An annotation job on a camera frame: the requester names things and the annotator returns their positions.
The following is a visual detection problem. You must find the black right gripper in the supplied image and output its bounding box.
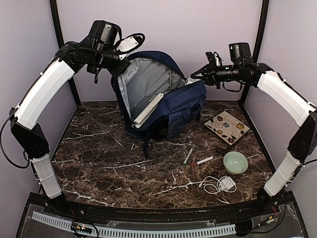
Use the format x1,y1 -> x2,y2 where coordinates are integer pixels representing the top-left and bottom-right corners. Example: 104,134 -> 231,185
192,58 -> 243,88

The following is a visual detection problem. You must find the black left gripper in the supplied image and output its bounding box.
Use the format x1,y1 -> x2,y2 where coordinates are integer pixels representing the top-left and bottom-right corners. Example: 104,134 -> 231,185
88,44 -> 130,76

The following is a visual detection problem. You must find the navy blue student backpack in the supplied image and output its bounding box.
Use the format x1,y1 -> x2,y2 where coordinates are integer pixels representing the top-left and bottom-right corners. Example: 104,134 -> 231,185
111,51 -> 207,158

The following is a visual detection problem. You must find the dark blue notebook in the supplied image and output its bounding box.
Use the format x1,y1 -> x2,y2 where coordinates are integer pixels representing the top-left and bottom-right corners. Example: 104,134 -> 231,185
133,93 -> 164,128

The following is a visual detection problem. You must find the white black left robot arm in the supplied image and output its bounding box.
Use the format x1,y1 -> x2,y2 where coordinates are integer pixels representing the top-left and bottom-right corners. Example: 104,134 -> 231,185
8,20 -> 144,216

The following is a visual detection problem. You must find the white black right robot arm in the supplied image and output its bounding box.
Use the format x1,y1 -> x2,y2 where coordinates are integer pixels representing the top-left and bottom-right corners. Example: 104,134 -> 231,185
190,43 -> 317,215

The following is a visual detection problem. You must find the floral square ceramic plate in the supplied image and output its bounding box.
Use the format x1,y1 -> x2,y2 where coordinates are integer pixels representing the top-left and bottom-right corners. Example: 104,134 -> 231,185
204,111 -> 250,145

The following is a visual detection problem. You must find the green tipped white marker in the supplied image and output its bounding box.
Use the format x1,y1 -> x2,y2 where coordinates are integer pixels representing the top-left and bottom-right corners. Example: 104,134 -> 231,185
183,144 -> 195,166

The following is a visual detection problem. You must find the red tipped white marker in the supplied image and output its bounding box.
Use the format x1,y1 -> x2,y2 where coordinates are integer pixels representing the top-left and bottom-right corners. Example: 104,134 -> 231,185
191,156 -> 213,167

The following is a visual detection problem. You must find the pale green ceramic bowl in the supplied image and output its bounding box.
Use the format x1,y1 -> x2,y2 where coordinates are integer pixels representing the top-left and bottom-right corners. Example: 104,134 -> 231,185
223,151 -> 249,175

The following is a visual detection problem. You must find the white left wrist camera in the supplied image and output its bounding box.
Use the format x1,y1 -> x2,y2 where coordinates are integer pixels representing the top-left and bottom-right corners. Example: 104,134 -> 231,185
116,33 -> 145,60

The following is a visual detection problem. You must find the black left corner frame post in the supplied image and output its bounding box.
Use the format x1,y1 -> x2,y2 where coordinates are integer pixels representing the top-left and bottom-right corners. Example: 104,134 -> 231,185
49,0 -> 81,106

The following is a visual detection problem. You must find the black corner frame post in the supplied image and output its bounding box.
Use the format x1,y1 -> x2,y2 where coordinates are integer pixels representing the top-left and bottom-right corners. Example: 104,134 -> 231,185
49,0 -> 81,106
240,0 -> 269,106

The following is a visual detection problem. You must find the black right corner frame post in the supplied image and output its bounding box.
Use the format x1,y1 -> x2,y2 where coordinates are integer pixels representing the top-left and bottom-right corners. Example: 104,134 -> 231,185
240,0 -> 269,106

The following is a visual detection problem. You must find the white charger with cable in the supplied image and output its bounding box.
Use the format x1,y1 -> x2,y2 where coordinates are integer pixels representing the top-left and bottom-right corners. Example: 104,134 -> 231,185
198,176 -> 237,195

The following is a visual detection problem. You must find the black front table rail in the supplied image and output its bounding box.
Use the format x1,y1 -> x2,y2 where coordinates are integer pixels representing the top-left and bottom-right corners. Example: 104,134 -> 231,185
26,191 -> 294,224

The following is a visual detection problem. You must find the white slotted cable duct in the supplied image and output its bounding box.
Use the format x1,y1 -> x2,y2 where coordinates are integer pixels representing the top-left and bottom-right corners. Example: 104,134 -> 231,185
31,211 -> 236,238

